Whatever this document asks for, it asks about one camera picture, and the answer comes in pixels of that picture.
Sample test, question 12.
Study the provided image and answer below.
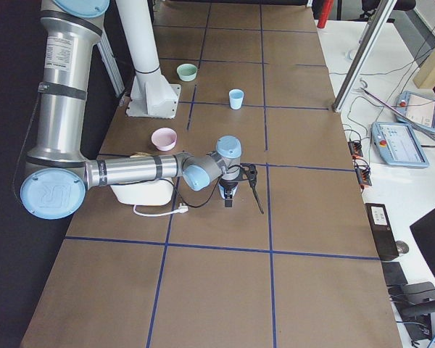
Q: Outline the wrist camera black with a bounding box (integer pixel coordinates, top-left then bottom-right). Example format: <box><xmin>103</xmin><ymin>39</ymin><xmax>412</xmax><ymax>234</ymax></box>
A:
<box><xmin>240</xmin><ymin>163</ymin><xmax>258</xmax><ymax>189</ymax></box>

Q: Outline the near teach pendant tablet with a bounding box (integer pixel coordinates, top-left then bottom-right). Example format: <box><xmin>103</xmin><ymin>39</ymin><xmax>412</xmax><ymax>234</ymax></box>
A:
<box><xmin>370</xmin><ymin>122</ymin><xmax>429</xmax><ymax>168</ymax></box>

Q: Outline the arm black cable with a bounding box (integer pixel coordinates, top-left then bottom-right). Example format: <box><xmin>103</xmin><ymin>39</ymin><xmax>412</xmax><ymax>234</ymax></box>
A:
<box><xmin>173</xmin><ymin>165</ymin><xmax>265</xmax><ymax>215</ymax></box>

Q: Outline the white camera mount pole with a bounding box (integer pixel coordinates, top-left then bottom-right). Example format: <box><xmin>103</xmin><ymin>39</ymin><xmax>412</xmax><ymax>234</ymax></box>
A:
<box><xmin>116</xmin><ymin>0</ymin><xmax>181</xmax><ymax>119</ymax></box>

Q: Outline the orange black connector block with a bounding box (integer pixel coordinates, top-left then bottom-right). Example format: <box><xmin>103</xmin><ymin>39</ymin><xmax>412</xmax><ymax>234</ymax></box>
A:
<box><xmin>348</xmin><ymin>140</ymin><xmax>363</xmax><ymax>159</ymax></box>

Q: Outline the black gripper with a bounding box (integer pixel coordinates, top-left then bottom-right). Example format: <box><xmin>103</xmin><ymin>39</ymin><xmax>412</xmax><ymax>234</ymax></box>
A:
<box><xmin>218</xmin><ymin>174</ymin><xmax>241</xmax><ymax>208</ymax></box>

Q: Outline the red cylinder object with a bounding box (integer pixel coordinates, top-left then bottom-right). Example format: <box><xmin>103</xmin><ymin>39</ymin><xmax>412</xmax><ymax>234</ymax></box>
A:
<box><xmin>317</xmin><ymin>0</ymin><xmax>334</xmax><ymax>29</ymax></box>

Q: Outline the wooden board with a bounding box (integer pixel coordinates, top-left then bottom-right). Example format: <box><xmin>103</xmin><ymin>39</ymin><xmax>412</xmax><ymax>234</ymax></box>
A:
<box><xmin>415</xmin><ymin>34</ymin><xmax>435</xmax><ymax>91</ymax></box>

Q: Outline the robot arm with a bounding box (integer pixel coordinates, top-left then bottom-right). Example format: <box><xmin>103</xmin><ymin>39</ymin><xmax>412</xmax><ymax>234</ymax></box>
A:
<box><xmin>20</xmin><ymin>1</ymin><xmax>242</xmax><ymax>220</ymax></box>

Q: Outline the aluminium frame post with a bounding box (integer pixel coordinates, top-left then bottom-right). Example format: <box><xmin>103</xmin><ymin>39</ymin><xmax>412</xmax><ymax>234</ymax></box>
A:
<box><xmin>332</xmin><ymin>0</ymin><xmax>397</xmax><ymax>112</ymax></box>

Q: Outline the teach pendant tablet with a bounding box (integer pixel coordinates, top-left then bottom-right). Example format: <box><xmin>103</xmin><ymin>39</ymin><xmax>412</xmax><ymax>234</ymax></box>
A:
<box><xmin>370</xmin><ymin>122</ymin><xmax>429</xmax><ymax>168</ymax></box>
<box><xmin>396</xmin><ymin>91</ymin><xmax>435</xmax><ymax>133</ymax></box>

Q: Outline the black box on desk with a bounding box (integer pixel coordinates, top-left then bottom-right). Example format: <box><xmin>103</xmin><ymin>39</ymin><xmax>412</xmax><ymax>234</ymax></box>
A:
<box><xmin>365</xmin><ymin>203</ymin><xmax>399</xmax><ymax>261</ymax></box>

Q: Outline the pink bowl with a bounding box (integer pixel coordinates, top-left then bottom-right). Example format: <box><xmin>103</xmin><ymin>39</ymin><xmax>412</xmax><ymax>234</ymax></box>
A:
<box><xmin>151</xmin><ymin>128</ymin><xmax>178</xmax><ymax>152</ymax></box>

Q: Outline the light blue cup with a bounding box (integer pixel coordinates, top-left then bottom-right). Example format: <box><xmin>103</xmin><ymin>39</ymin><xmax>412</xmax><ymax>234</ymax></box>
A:
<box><xmin>228</xmin><ymin>88</ymin><xmax>244</xmax><ymax>110</ymax></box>

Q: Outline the cream toaster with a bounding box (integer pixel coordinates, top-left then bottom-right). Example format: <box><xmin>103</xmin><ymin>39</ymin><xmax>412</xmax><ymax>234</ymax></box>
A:
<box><xmin>110</xmin><ymin>178</ymin><xmax>173</xmax><ymax>206</ymax></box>

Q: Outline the bread slice in toaster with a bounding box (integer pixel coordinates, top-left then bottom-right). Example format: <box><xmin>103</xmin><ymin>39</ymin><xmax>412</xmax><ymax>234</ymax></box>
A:
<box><xmin>130</xmin><ymin>152</ymin><xmax>150</xmax><ymax>158</ymax></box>

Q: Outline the far teach pendant tablet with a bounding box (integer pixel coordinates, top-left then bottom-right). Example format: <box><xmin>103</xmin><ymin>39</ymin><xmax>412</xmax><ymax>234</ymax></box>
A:
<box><xmin>396</xmin><ymin>91</ymin><xmax>435</xmax><ymax>133</ymax></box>

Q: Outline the green bowl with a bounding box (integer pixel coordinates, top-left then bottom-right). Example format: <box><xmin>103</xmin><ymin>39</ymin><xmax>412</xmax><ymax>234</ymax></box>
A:
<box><xmin>176</xmin><ymin>63</ymin><xmax>198</xmax><ymax>82</ymax></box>

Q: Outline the black desk equipment base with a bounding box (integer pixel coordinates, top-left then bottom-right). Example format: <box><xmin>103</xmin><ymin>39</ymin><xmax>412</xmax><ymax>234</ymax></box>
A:
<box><xmin>381</xmin><ymin>262</ymin><xmax>435</xmax><ymax>347</ymax></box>

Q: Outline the white toaster power cable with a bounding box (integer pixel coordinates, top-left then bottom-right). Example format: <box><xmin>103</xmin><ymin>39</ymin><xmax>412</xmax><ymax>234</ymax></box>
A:
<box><xmin>132</xmin><ymin>202</ymin><xmax>190</xmax><ymax>218</ymax></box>

